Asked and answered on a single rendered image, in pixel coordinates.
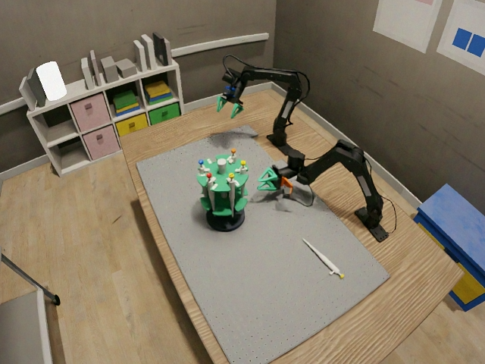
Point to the grey pipette with red button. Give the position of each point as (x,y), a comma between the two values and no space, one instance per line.
(210,184)

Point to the grey pipette with blue button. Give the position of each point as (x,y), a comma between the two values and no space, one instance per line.
(202,170)

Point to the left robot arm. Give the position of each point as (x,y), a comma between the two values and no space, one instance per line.
(352,162)

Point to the grey pipette with yellow button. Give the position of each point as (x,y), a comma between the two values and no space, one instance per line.
(232,192)
(327,262)
(242,170)

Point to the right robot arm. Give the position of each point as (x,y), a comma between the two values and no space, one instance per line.
(295,91)

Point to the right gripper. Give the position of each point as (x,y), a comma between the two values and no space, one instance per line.
(231,98)

